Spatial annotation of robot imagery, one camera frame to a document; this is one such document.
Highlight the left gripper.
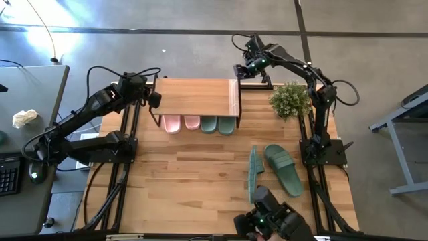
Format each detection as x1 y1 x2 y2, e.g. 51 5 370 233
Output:
116 72 163 110

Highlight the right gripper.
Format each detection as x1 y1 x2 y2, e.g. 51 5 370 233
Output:
233 34 270 81

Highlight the pink rubber slide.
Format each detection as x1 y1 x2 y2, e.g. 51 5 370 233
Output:
161 114 182 135
183 114 201 131

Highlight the green rubber slide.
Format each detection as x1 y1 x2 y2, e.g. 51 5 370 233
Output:
217 115 237 137
200 115 219 135
247 144 266 202
263 143 305 198

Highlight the small green potted plant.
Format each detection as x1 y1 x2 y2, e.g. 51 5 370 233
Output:
268 79 312 121

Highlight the crumpled white tissue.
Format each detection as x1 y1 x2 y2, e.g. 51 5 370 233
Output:
12 108 39 129

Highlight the black computer mouse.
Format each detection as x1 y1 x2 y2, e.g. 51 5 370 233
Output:
27 159 48 185

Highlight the black hand-held device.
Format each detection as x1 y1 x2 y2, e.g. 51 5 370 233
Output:
233 185 317 241

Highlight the black keyboard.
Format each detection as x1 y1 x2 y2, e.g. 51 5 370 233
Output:
0 157 21 197

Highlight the dark grey desk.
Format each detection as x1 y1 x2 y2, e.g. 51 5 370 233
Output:
0 149 62 237

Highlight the person's hand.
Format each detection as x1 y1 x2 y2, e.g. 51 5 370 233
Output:
255 230 286 241

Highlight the black flat device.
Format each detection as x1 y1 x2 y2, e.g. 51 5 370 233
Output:
402 83 428 105

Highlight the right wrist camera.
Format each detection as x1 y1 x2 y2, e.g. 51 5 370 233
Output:
247 55 269 72

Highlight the wooden shelf with black frame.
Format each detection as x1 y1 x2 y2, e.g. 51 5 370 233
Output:
149 72 243 129

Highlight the thin black floor cable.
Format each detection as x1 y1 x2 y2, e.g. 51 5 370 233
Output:
25 0 60 65

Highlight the black curved cable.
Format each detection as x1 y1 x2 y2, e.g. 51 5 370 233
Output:
82 162 105 226

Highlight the grey metal table frame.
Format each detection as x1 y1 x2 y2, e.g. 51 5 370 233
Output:
368 83 428 197

